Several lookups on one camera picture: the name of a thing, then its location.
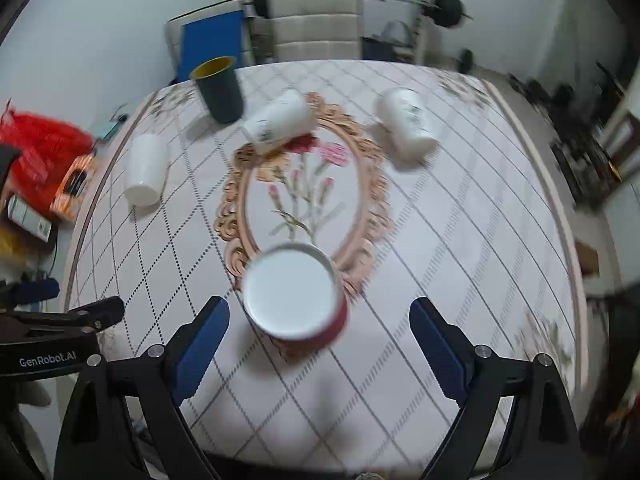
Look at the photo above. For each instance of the plain white plastic cup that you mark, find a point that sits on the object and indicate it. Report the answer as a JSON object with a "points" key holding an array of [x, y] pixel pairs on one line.
{"points": [[146, 171]]}

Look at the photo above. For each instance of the red plastic bag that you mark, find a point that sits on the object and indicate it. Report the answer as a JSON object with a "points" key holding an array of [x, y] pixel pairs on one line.
{"points": [[48, 149]]}

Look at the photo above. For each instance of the orange tissue pack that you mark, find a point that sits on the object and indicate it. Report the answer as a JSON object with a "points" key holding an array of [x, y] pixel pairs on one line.
{"points": [[68, 197]]}

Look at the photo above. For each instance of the red ribbed paper cup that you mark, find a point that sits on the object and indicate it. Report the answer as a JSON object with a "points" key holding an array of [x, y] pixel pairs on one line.
{"points": [[294, 294]]}

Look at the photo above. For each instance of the beige padded chair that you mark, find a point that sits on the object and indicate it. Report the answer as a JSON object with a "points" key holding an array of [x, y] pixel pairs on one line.
{"points": [[304, 30]]}

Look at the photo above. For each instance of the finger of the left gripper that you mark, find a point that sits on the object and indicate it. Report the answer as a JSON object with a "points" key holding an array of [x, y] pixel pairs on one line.
{"points": [[98, 315], [16, 294]]}

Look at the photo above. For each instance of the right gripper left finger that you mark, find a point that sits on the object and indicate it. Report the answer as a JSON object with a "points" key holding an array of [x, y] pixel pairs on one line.
{"points": [[97, 440]]}

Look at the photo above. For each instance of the white paper cup with print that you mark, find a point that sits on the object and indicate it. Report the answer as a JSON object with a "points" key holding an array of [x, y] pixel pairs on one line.
{"points": [[279, 122]]}

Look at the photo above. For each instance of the chair with blue cloth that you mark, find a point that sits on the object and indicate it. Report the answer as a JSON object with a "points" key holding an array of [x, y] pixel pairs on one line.
{"points": [[195, 37]]}

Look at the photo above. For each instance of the barbell weight rack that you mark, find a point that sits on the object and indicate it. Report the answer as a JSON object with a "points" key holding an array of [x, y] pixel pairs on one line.
{"points": [[439, 13]]}

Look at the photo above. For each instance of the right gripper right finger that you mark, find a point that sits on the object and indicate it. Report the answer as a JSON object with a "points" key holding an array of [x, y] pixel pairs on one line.
{"points": [[541, 438]]}

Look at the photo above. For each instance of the light blue booklet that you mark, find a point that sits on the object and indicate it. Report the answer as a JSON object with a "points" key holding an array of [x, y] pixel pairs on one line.
{"points": [[107, 130]]}

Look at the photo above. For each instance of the dark green yellow-lined cup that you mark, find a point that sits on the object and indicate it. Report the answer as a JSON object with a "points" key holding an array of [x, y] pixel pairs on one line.
{"points": [[220, 89]]}

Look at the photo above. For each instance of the yellow snack bag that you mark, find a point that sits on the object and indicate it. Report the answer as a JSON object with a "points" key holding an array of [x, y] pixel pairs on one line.
{"points": [[19, 252]]}

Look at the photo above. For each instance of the floral checked tablecloth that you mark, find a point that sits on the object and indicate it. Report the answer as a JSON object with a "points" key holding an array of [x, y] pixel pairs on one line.
{"points": [[412, 182]]}

